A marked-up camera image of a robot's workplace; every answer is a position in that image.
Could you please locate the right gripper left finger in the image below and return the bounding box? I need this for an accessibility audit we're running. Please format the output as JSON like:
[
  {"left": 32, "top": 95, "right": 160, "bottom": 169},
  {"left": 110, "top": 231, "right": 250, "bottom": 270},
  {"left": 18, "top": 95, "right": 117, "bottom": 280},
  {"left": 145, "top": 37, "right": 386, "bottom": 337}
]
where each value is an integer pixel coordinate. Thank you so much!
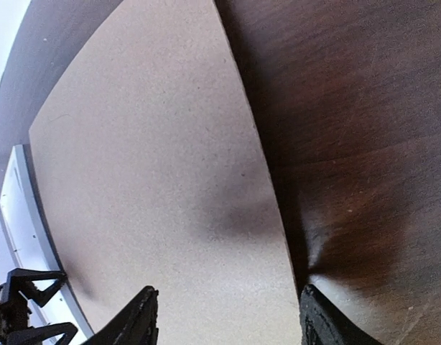
[{"left": 87, "top": 285, "right": 159, "bottom": 345}]

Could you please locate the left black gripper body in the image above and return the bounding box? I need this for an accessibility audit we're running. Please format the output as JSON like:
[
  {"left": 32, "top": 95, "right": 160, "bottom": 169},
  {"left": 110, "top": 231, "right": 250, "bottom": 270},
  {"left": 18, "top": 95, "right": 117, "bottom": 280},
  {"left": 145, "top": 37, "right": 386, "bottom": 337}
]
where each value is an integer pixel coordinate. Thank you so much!
[{"left": 0, "top": 276, "right": 30, "bottom": 344}]

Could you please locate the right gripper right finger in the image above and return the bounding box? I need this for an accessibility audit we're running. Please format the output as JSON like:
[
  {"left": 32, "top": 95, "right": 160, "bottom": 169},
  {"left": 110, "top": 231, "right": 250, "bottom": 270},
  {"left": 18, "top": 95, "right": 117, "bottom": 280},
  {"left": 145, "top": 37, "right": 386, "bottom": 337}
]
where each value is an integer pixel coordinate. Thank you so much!
[{"left": 300, "top": 284, "right": 381, "bottom": 345}]

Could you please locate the white picture frame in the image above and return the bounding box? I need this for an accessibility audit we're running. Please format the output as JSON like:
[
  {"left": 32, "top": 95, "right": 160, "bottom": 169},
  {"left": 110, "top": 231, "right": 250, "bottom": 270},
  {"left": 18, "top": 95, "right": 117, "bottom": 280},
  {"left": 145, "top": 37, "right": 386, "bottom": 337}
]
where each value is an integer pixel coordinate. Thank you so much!
[{"left": 0, "top": 144, "right": 93, "bottom": 344}]

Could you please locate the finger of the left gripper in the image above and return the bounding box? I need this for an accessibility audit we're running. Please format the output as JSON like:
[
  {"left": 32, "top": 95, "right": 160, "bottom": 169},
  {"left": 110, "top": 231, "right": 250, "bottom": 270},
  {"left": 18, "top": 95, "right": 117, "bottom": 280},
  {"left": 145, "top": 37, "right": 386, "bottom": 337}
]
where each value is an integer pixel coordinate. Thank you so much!
[
  {"left": 6, "top": 322, "right": 78, "bottom": 345},
  {"left": 6, "top": 267, "right": 68, "bottom": 308}
]

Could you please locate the brown fibreboard backing board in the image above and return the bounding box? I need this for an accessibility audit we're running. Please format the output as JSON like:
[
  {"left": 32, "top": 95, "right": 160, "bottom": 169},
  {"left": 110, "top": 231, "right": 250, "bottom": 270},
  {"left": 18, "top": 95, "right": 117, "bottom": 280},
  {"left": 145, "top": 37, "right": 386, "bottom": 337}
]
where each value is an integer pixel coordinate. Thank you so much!
[{"left": 29, "top": 1, "right": 302, "bottom": 344}]

